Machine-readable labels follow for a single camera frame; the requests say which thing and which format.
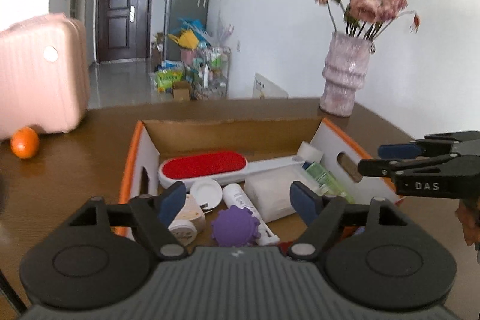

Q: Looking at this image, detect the pink textured vase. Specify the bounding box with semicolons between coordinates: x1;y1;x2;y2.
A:
319;32;373;118

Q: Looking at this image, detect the beige tape roll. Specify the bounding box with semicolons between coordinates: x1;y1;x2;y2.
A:
168;194;206;246

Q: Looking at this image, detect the white tissue pack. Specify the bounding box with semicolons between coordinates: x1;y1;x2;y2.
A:
244;172;320;223

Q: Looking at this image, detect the white round cap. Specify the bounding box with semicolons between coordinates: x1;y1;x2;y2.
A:
190;178;223;210

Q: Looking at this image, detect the white tape roll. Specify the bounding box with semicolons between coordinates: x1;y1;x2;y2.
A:
296;141;324;163

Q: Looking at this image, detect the red white lint brush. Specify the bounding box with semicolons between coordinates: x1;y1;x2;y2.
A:
158;151;305;190

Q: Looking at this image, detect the dark brown entrance door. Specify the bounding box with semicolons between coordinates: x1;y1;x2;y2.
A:
96;0;151;62

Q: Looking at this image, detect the wire storage cart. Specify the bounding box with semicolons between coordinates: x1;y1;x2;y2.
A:
192;47;231;101

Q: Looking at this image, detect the orange fruit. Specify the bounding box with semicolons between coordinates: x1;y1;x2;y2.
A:
10;127;40;159

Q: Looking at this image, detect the pink ribbed suitcase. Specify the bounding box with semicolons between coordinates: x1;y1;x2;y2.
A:
1;14;89;140

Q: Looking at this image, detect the green snack package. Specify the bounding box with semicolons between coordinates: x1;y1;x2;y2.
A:
154;68;184;93

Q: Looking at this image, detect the white board leaning on wall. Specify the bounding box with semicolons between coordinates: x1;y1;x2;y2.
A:
252;73;289;99

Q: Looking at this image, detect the red orange cardboard box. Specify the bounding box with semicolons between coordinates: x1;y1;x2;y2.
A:
114;117;408;242

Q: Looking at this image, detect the person's right hand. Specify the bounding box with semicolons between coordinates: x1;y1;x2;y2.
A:
455;200;480;246

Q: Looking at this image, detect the small cardboard box on floor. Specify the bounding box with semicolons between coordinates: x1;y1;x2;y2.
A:
172;80;191;101

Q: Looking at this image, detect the green transparent bottle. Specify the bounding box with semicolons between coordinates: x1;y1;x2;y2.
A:
303;163;355;204

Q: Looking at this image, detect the purple gear shaped lid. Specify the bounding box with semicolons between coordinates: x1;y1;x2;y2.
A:
211;206;258;248

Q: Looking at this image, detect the white tube bottle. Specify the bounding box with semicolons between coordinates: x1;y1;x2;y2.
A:
223;184;280;246

